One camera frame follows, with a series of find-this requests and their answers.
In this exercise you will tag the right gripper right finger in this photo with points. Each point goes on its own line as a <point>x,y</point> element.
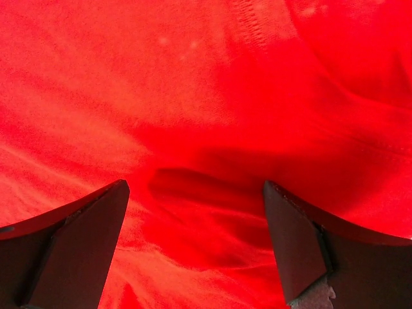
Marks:
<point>325,261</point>

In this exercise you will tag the red t shirt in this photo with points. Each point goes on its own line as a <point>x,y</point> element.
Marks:
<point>196,104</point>

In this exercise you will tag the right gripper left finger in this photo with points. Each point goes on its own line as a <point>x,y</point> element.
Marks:
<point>61,258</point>

